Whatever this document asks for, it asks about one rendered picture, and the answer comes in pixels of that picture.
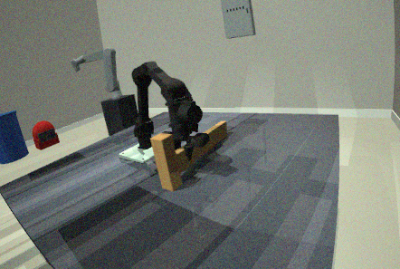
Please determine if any wooden post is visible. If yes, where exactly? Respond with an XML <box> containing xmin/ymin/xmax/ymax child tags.
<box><xmin>150</xmin><ymin>133</ymin><xmax>183</xmax><ymax>191</ymax></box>

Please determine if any light wooden board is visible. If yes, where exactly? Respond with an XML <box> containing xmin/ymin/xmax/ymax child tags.
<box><xmin>176</xmin><ymin>121</ymin><xmax>227</xmax><ymax>174</ymax></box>

